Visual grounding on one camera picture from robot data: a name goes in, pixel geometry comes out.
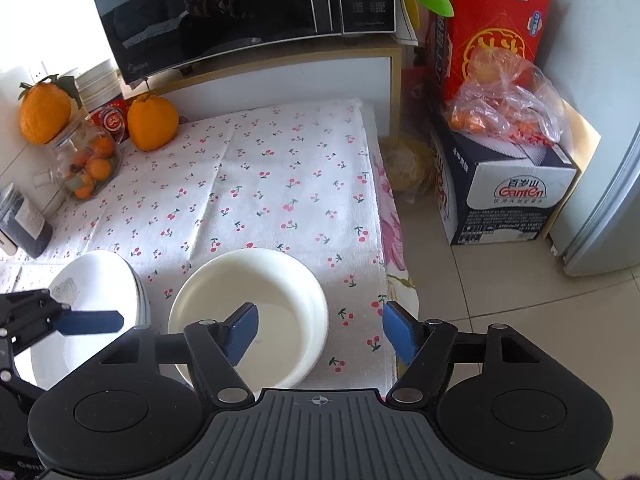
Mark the white floral plate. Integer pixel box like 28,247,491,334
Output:
31,250,139,391

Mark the yellow plastic bag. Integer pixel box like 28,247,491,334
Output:
381,136,441,193

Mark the dark blue cardboard box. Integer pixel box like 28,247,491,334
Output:
425,110,578,247

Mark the orange with leaves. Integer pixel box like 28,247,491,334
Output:
18,75,83,146

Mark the pink floral cloth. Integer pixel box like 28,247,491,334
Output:
367,150,417,381

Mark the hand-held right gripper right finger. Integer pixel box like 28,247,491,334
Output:
382,301,543,406

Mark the large orange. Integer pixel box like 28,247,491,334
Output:
127,92,180,152

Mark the cherry print tablecloth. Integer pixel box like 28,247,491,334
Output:
0,99,401,391

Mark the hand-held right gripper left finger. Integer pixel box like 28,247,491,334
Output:
97,302,261,407

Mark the tan cardboard sheet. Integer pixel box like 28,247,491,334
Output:
562,97,602,171

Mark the plastic jar with dark contents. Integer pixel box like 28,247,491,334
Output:
0,182,54,260

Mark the plastic bag of oranges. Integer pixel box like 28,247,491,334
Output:
445,47,568,147

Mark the silver refrigerator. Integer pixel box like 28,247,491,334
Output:
550,125,640,277

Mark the glass jar of small oranges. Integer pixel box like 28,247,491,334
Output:
50,112,122,202

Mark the black microwave oven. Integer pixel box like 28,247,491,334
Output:
87,0,398,85

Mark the red cardboard box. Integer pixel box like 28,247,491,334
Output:
425,0,554,111

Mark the stack of white paper cups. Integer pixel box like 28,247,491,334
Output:
75,58,123,111

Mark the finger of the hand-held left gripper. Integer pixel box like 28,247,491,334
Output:
0,288,125,356

